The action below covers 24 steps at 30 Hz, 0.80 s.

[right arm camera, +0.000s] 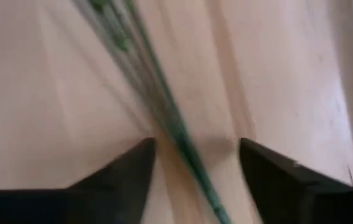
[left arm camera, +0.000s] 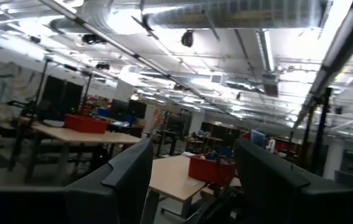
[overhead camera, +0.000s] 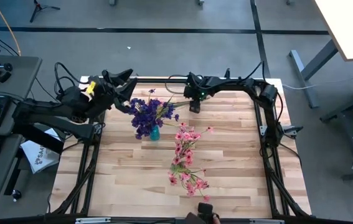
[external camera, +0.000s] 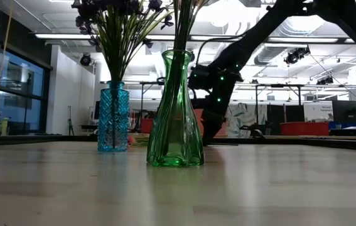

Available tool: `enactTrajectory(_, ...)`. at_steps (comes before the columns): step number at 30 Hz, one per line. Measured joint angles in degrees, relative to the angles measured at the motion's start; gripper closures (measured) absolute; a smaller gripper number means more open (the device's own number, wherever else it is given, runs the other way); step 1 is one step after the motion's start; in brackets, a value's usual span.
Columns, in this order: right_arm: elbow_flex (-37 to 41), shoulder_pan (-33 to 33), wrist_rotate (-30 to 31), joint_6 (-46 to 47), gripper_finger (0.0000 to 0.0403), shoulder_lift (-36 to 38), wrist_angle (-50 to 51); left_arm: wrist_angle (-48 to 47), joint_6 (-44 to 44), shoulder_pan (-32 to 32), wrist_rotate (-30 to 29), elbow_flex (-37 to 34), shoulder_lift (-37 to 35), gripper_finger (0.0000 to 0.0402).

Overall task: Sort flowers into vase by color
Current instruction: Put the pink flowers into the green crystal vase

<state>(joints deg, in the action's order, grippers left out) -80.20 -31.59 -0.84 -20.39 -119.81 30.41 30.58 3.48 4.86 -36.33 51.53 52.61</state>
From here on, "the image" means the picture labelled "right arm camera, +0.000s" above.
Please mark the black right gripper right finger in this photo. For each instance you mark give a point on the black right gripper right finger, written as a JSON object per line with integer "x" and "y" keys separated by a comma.
{"x": 288, "y": 193}

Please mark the pink artificial flower bunch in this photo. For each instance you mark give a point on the pink artificial flower bunch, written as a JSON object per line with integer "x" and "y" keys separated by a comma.
{"x": 176, "y": 124}

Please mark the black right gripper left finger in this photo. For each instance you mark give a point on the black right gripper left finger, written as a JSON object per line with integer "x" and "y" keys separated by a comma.
{"x": 101, "y": 199}

